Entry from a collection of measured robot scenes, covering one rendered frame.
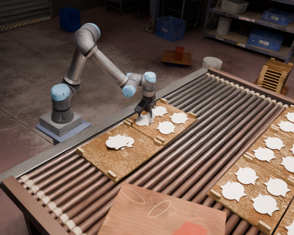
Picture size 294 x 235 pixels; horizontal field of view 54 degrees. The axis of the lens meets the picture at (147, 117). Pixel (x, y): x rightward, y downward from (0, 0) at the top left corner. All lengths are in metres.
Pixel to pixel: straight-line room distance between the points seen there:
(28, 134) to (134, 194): 2.27
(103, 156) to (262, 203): 0.90
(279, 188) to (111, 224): 0.95
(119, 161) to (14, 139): 1.95
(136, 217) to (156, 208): 0.11
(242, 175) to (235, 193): 0.15
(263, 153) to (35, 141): 2.36
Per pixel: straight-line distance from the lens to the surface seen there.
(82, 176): 1.65
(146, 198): 1.39
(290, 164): 1.97
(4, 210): 2.79
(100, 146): 1.79
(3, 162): 3.21
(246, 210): 1.61
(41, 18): 7.01
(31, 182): 1.66
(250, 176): 1.77
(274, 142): 2.09
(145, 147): 1.79
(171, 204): 1.38
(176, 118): 2.06
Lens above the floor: 2.12
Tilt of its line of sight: 35 degrees down
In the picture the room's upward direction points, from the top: 6 degrees clockwise
